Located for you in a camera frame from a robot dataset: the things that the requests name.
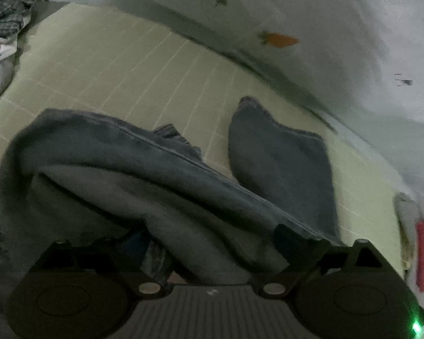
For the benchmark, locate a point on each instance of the green checked mat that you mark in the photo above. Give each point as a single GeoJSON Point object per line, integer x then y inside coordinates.
{"type": "Point", "coordinates": [109, 60]}

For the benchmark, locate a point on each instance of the blue denim jeans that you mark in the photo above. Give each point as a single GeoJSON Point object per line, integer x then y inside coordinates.
{"type": "Point", "coordinates": [127, 166]}

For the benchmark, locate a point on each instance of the grey plaid cloth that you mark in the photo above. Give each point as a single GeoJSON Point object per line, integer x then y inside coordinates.
{"type": "Point", "coordinates": [7, 14]}

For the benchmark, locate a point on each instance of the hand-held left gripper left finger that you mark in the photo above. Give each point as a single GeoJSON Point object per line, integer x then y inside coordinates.
{"type": "Point", "coordinates": [138, 245]}

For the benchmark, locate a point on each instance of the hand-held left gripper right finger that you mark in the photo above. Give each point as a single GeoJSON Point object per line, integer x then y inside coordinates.
{"type": "Point", "coordinates": [286, 245]}

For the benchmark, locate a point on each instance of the white carrot print sheet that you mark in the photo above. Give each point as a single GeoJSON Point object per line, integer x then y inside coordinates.
{"type": "Point", "coordinates": [321, 14]}

